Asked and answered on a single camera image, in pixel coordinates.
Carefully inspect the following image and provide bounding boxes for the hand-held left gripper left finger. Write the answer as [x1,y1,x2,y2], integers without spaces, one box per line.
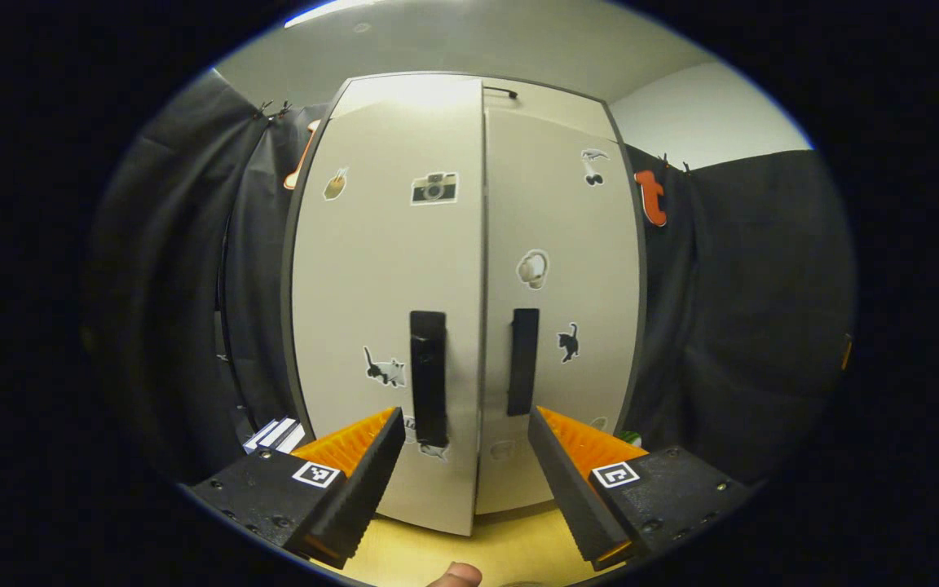
[184,406,407,570]

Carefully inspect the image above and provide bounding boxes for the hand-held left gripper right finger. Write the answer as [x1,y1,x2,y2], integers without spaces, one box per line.
[527,406,752,572]

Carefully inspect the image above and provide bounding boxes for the white and grey cabinet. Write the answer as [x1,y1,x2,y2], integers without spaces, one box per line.
[279,72,650,539]

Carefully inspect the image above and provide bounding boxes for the white door with camera sticker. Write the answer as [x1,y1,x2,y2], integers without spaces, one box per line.
[290,75,487,537]

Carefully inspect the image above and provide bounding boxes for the white door with hat sticker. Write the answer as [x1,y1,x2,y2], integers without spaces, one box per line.
[476,106,643,516]

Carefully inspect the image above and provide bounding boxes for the white cabinet drawer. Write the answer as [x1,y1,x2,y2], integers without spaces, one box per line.
[483,80,607,115]

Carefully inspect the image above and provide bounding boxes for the white and purple box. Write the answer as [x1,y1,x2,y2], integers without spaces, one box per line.
[243,419,281,452]

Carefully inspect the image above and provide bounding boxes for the black door handle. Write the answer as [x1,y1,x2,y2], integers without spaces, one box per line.
[507,308,540,417]
[409,310,450,448]

